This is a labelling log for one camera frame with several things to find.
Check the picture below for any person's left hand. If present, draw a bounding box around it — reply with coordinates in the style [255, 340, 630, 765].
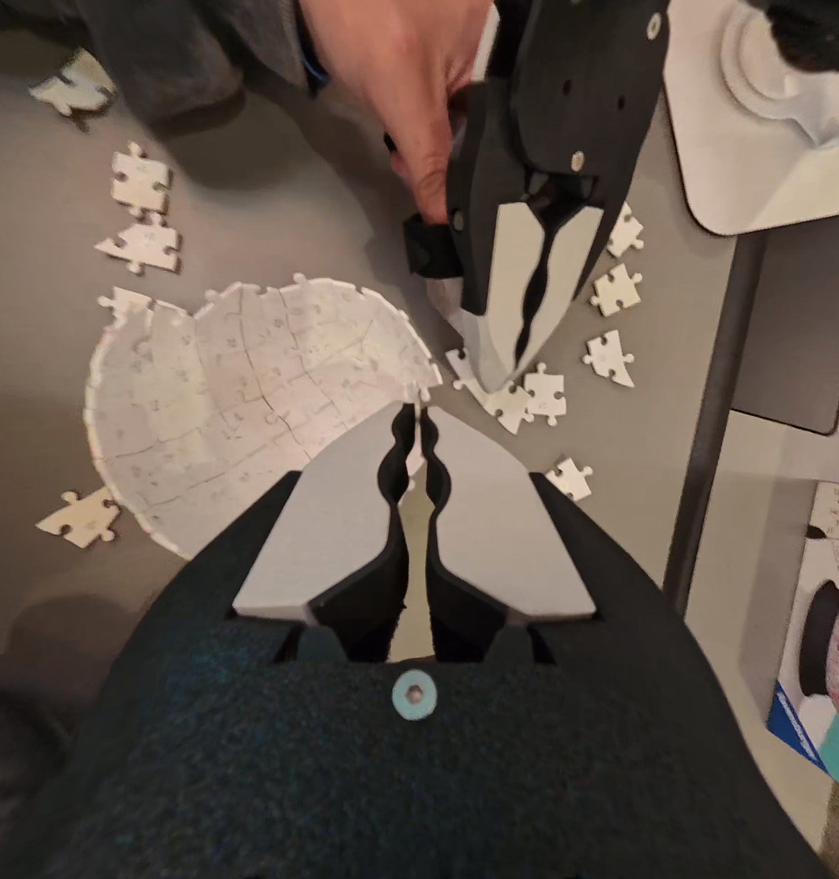
[296, 0, 503, 225]

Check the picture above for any colourful puzzle ball box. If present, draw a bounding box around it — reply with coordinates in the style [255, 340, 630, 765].
[767, 481, 839, 800]

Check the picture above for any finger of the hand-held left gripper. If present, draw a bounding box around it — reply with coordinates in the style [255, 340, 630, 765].
[513, 213, 608, 369]
[461, 204, 551, 395]

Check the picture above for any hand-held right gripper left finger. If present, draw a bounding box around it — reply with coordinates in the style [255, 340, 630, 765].
[234, 403, 417, 627]

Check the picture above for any blue wristband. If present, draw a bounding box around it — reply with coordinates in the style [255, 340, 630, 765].
[296, 14, 332, 97]

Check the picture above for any person's left forearm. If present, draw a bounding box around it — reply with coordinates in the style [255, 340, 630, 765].
[83, 0, 317, 118]

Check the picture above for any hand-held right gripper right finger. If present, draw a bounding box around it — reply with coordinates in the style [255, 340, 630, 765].
[420, 406, 599, 627]

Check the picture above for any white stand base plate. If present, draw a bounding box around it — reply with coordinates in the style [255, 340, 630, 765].
[663, 0, 839, 237]

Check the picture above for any dark grey table flap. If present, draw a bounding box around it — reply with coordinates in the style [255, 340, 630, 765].
[733, 211, 839, 438]

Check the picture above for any partly built white puzzle ball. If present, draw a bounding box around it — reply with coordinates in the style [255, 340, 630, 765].
[86, 275, 445, 557]

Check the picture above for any puzzle pieces group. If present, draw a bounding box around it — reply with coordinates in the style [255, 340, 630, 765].
[447, 204, 648, 504]

